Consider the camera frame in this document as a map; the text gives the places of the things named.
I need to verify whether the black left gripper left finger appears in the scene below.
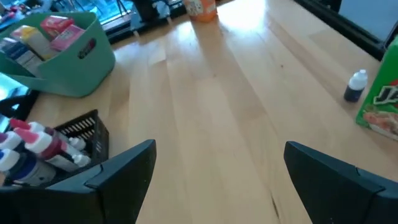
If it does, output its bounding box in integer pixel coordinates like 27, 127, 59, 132
0, 139, 157, 224

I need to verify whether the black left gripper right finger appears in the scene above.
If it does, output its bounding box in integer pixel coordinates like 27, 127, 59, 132
283, 141, 398, 224

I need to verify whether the small white-capped dropper bottle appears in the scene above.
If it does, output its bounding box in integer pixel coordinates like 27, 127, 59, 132
68, 136, 87, 152

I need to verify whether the small black plastic basket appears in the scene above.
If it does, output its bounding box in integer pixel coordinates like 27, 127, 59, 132
0, 109, 110, 187

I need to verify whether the red food colouring bottle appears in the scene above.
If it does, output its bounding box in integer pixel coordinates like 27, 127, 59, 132
14, 127, 85, 172
9, 118, 71, 144

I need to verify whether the small blue-capped bottle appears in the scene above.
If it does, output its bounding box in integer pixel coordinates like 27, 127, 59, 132
0, 148, 57, 187

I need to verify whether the teal plastic bin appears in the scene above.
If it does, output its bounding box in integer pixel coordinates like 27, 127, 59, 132
0, 11, 116, 98

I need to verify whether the pink snack box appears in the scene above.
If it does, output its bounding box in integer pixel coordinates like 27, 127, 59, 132
49, 24, 86, 52

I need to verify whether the small yellow box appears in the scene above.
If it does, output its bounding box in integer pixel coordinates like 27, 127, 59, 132
11, 25, 58, 60

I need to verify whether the green cereal box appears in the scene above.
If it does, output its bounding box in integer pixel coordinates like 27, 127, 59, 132
356, 37, 398, 141

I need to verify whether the small orange box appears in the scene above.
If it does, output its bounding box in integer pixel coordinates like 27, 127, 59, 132
183, 0, 218, 23

